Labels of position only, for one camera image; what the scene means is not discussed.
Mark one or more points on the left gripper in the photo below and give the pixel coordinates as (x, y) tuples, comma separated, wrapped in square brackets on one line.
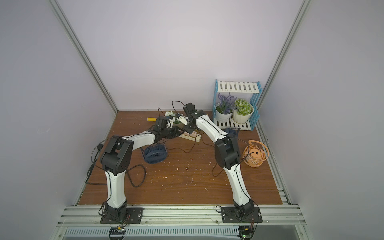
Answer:
[(173, 131)]

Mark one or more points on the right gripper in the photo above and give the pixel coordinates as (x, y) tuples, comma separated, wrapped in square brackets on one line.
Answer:
[(188, 126)]

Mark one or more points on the pink USB plug adapter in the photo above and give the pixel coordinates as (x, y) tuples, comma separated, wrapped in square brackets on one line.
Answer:
[(193, 134)]

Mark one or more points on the beige red power strip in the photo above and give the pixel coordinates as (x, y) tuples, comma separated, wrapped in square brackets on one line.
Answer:
[(186, 136)]

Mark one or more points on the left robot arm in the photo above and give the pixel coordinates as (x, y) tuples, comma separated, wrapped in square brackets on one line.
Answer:
[(118, 152)]

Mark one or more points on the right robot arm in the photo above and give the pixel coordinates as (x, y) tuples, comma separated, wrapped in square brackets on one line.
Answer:
[(227, 155)]

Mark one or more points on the dark blue desk fan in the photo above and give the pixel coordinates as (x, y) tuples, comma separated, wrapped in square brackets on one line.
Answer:
[(155, 153)]

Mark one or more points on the orange desk fan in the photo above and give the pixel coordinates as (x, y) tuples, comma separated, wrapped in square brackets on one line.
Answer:
[(255, 154)]

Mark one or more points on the beige pot white flowers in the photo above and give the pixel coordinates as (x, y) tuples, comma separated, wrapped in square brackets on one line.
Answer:
[(172, 116)]

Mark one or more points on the white pot lavender plant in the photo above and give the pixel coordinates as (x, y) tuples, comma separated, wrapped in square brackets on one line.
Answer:
[(225, 107)]

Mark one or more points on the white pot green plant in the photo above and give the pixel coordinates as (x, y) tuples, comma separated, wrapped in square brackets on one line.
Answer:
[(243, 111)]

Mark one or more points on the blue white plant shelf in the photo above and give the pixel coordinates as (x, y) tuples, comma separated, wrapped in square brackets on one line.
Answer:
[(241, 90)]

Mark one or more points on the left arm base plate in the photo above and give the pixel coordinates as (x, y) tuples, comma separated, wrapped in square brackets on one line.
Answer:
[(122, 216)]

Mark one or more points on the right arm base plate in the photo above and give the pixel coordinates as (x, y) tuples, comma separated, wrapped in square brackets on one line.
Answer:
[(232, 216)]

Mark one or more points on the aluminium rail frame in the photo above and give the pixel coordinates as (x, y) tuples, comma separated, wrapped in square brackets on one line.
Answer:
[(179, 220)]

